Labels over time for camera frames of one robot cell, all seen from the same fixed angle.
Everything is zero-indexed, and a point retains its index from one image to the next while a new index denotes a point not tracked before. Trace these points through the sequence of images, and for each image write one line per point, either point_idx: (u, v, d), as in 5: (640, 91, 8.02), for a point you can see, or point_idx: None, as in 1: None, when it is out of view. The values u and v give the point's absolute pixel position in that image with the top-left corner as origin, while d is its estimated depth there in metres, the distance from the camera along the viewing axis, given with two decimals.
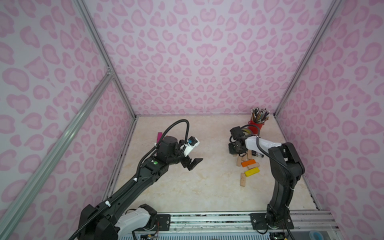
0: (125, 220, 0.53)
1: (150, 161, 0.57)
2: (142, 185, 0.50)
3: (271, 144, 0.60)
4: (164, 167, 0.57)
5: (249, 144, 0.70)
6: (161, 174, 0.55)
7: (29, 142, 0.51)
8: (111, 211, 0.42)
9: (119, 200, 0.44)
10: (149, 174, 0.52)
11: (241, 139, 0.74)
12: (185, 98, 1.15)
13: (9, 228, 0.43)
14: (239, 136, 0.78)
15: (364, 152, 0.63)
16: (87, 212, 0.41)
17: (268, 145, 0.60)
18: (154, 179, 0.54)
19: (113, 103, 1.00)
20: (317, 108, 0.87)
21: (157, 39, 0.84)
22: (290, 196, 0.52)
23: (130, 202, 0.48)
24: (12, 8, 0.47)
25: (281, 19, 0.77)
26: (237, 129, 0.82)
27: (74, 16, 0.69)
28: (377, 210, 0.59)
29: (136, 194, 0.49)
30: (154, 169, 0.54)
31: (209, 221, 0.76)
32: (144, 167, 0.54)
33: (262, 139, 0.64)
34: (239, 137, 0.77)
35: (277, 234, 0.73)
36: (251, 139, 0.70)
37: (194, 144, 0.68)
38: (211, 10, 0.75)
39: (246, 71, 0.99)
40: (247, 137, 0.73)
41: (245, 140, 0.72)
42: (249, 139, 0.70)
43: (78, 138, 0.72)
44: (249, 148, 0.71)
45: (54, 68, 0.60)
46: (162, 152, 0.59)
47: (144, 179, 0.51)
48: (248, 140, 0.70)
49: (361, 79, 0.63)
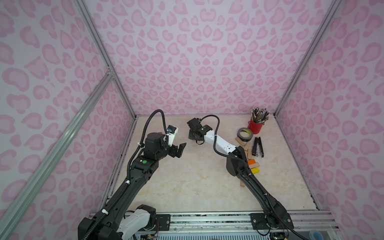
0: (126, 223, 0.53)
1: (138, 161, 0.56)
2: (135, 186, 0.49)
3: (227, 146, 0.73)
4: (154, 163, 0.57)
5: (207, 139, 0.78)
6: (152, 171, 0.55)
7: (29, 142, 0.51)
8: (111, 218, 0.41)
9: (116, 206, 0.44)
10: (141, 174, 0.52)
11: (200, 132, 0.81)
12: (185, 98, 1.15)
13: (9, 227, 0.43)
14: (196, 128, 0.87)
15: (364, 152, 0.63)
16: (85, 225, 0.39)
17: (224, 146, 0.73)
18: (146, 178, 0.53)
19: (113, 103, 1.00)
20: (317, 108, 0.87)
21: (157, 39, 0.84)
22: (260, 185, 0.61)
23: (128, 205, 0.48)
24: (11, 8, 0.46)
25: (281, 19, 0.77)
26: (194, 122, 0.87)
27: (74, 16, 0.69)
28: (377, 210, 0.59)
29: (132, 197, 0.49)
30: (145, 168, 0.54)
31: (209, 221, 0.76)
32: (134, 168, 0.54)
33: (218, 138, 0.77)
34: (197, 130, 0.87)
35: (277, 234, 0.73)
36: (209, 136, 0.79)
37: (175, 131, 0.78)
38: (211, 10, 0.75)
39: (246, 71, 0.99)
40: (207, 134, 0.80)
41: (203, 135, 0.79)
42: (208, 136, 0.79)
43: (78, 138, 0.72)
44: (207, 141, 0.79)
45: (54, 68, 0.60)
46: (149, 150, 0.58)
47: (136, 180, 0.50)
48: (207, 136, 0.79)
49: (361, 79, 0.63)
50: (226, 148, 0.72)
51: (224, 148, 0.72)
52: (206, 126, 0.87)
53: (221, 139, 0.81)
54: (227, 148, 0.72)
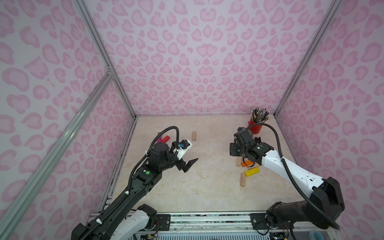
0: (121, 229, 0.52)
1: (142, 170, 0.56)
2: (134, 198, 0.49)
3: (306, 175, 0.46)
4: (157, 175, 0.56)
5: (267, 163, 0.55)
6: (154, 182, 0.55)
7: (29, 142, 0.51)
8: (104, 229, 0.41)
9: (111, 216, 0.44)
10: (142, 185, 0.51)
11: (255, 152, 0.57)
12: (185, 98, 1.15)
13: (9, 228, 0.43)
14: (249, 145, 0.64)
15: (364, 152, 0.63)
16: (78, 230, 0.40)
17: (301, 177, 0.46)
18: (147, 190, 0.53)
19: (113, 103, 1.00)
20: (317, 108, 0.87)
21: (157, 38, 0.84)
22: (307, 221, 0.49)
23: (123, 217, 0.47)
24: (11, 8, 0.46)
25: (280, 19, 0.77)
26: (245, 135, 0.63)
27: (74, 16, 0.69)
28: (377, 210, 0.59)
29: (129, 208, 0.48)
30: (147, 179, 0.53)
31: (209, 221, 0.76)
32: (136, 177, 0.53)
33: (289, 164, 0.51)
34: (251, 149, 0.59)
35: (277, 234, 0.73)
36: (272, 159, 0.54)
37: (187, 148, 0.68)
38: (211, 10, 0.75)
39: (246, 71, 0.99)
40: (267, 155, 0.55)
41: (261, 156, 0.56)
42: (269, 159, 0.54)
43: (78, 139, 0.72)
44: (265, 165, 0.57)
45: (54, 68, 0.60)
46: (154, 161, 0.56)
47: (136, 191, 0.50)
48: (268, 159, 0.54)
49: (361, 79, 0.63)
50: (305, 181, 0.45)
51: (303, 179, 0.46)
52: (265, 145, 0.60)
53: (293, 166, 0.50)
54: (307, 181, 0.45)
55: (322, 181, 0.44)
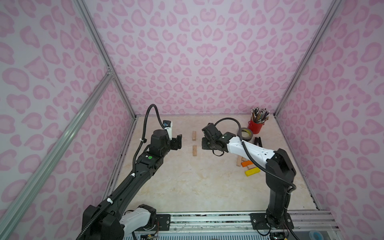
0: (128, 218, 0.54)
1: (144, 156, 0.58)
2: (140, 180, 0.50)
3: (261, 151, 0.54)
4: (159, 159, 0.58)
5: (231, 148, 0.61)
6: (157, 167, 0.57)
7: (29, 141, 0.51)
8: (115, 207, 0.42)
9: (120, 196, 0.45)
10: (146, 168, 0.54)
11: (222, 142, 0.64)
12: (185, 98, 1.15)
13: (9, 227, 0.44)
14: (216, 136, 0.71)
15: (364, 152, 0.63)
16: (90, 212, 0.40)
17: (257, 153, 0.54)
18: (151, 173, 0.54)
19: (113, 103, 1.00)
20: (317, 108, 0.87)
21: (157, 39, 0.84)
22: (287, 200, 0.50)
23: (131, 198, 0.48)
24: (11, 8, 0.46)
25: (281, 18, 0.77)
26: (211, 128, 0.70)
27: (74, 16, 0.69)
28: (377, 210, 0.59)
29: (137, 189, 0.50)
30: (150, 163, 0.55)
31: (209, 221, 0.76)
32: (139, 162, 0.55)
33: (248, 144, 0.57)
34: (217, 139, 0.66)
35: (277, 234, 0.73)
36: (234, 144, 0.61)
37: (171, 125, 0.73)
38: (211, 10, 0.75)
39: (246, 71, 0.99)
40: (230, 141, 0.63)
41: (226, 144, 0.62)
42: (233, 144, 0.61)
43: (78, 138, 0.72)
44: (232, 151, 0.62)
45: (54, 68, 0.60)
46: (155, 147, 0.59)
47: (142, 173, 0.52)
48: (231, 144, 0.61)
49: (361, 79, 0.63)
50: (261, 155, 0.53)
51: (259, 155, 0.53)
52: (228, 134, 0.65)
53: (251, 145, 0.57)
54: (263, 156, 0.52)
55: (273, 153, 0.52)
